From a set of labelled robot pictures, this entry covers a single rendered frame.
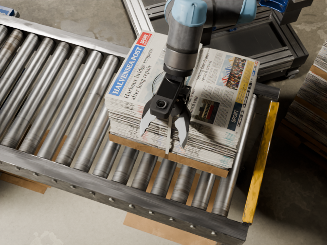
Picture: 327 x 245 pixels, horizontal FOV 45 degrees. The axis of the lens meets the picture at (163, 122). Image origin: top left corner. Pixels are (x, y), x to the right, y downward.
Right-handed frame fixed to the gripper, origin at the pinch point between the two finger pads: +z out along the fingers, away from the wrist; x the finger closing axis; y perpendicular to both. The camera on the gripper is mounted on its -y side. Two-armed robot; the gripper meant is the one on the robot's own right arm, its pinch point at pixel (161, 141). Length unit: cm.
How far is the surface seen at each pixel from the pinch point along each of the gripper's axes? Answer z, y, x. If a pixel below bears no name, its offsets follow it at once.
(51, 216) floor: 91, 51, 57
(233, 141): -2.5, 6.5, -17.3
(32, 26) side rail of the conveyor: -4, 46, 67
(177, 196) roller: 23.2, 10.3, -6.2
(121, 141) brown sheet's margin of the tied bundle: 12.4, 13.5, 14.7
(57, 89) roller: 9, 28, 45
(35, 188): 85, 59, 71
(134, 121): 1.4, 8.5, 10.4
